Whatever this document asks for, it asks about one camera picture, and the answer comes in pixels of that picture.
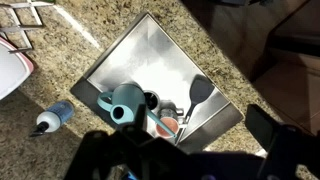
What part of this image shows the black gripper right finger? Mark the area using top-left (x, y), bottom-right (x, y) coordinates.
top-left (244, 103), bottom-right (320, 180)

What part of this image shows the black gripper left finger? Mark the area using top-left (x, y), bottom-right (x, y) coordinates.
top-left (64, 103), bottom-right (188, 180)

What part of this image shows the teal plastic watering can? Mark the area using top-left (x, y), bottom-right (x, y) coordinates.
top-left (96, 83), bottom-right (178, 139)

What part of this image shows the blue soap pump bottle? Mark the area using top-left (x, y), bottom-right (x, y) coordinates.
top-left (29, 100), bottom-right (75, 138)

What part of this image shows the pink-lined patterned mug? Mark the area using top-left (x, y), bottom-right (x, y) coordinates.
top-left (155, 108), bottom-right (181, 139)

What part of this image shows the stainless steel sink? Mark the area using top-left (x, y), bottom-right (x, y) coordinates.
top-left (69, 11), bottom-right (244, 155)

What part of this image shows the black spatula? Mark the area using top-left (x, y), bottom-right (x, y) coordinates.
top-left (184, 74), bottom-right (216, 124)

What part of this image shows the white pink-rimmed cutting board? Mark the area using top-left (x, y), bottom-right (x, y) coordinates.
top-left (0, 35), bottom-right (35, 101)

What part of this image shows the metal dish rack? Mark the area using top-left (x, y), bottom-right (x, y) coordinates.
top-left (0, 0), bottom-right (55, 55)

